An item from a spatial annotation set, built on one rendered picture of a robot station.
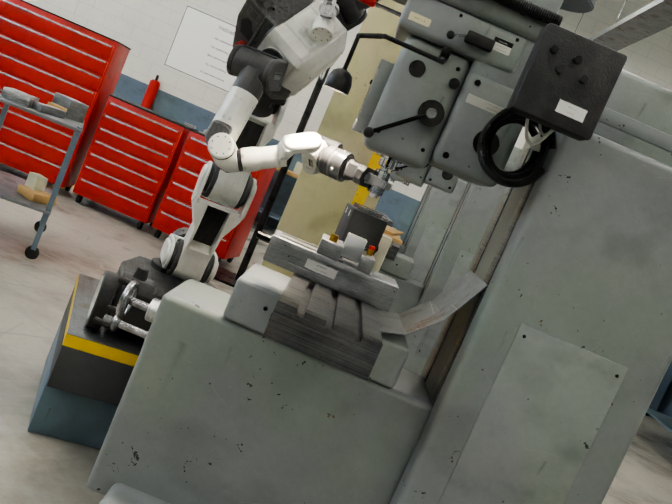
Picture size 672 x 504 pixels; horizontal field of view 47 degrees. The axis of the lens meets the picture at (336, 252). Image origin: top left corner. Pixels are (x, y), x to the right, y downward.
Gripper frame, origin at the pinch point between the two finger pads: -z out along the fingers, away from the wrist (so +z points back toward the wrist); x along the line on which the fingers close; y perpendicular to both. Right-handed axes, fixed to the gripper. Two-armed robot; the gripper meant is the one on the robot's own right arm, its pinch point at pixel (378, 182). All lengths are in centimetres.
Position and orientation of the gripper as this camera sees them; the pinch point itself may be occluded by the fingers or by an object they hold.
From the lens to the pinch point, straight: 219.0
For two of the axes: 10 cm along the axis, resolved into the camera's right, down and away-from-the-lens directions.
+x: 3.8, 0.5, 9.2
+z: -8.3, -4.2, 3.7
